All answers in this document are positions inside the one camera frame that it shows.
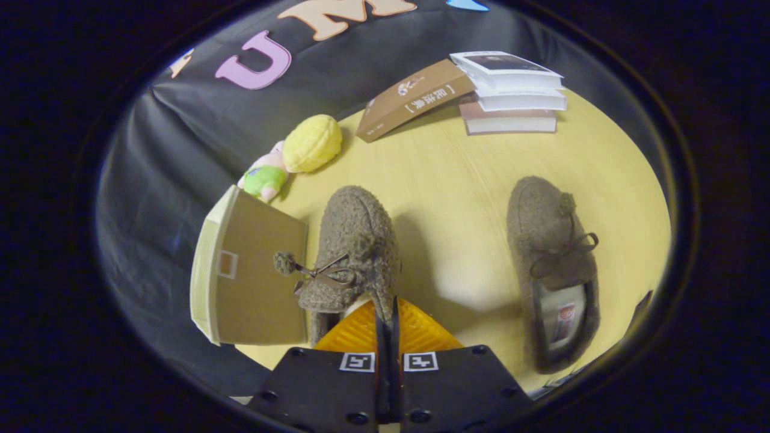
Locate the yellow plush toy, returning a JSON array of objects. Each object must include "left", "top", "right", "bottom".
[{"left": 282, "top": 114, "right": 343, "bottom": 174}]

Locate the pink and green plush toy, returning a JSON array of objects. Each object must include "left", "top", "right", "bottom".
[{"left": 238, "top": 140, "right": 290, "bottom": 203}]

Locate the plain white book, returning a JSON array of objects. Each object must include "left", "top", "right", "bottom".
[{"left": 475, "top": 84, "right": 568, "bottom": 113}]

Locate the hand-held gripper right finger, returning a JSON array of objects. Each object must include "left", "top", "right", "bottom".
[{"left": 391, "top": 296, "right": 534, "bottom": 433}]

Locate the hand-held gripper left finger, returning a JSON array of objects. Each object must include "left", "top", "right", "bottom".
[{"left": 247, "top": 298, "right": 386, "bottom": 433}]

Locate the brown fuzzy shoe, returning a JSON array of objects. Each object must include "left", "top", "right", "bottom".
[
  {"left": 274, "top": 185, "right": 401, "bottom": 347},
  {"left": 507, "top": 176, "right": 601, "bottom": 375}
]

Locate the brown cover book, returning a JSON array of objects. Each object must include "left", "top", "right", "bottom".
[{"left": 355, "top": 58, "right": 477, "bottom": 144}]

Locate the brown cardboard storage box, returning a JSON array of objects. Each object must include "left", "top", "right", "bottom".
[{"left": 189, "top": 185, "right": 310, "bottom": 347}]

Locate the white book with dark photo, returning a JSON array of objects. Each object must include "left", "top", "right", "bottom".
[{"left": 449, "top": 51, "right": 565, "bottom": 91}]

